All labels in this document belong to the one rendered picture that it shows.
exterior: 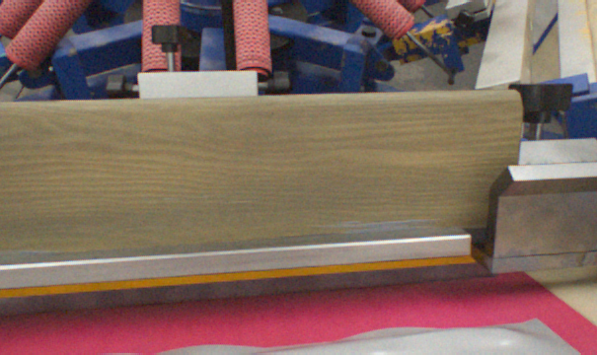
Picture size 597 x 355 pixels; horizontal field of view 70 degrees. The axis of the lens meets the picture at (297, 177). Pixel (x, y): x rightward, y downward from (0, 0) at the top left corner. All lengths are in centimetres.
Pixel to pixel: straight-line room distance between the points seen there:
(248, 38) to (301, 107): 42
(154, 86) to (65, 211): 29
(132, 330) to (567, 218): 21
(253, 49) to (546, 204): 45
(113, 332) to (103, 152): 8
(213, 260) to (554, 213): 16
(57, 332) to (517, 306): 22
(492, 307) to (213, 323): 14
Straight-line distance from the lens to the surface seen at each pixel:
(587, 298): 27
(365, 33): 86
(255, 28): 62
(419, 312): 23
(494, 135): 22
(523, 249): 23
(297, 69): 95
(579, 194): 23
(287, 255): 19
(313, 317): 22
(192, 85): 47
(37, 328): 25
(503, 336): 21
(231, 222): 20
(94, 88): 95
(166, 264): 19
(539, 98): 37
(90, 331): 23
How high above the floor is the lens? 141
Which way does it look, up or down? 45 degrees down
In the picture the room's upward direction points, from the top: 4 degrees clockwise
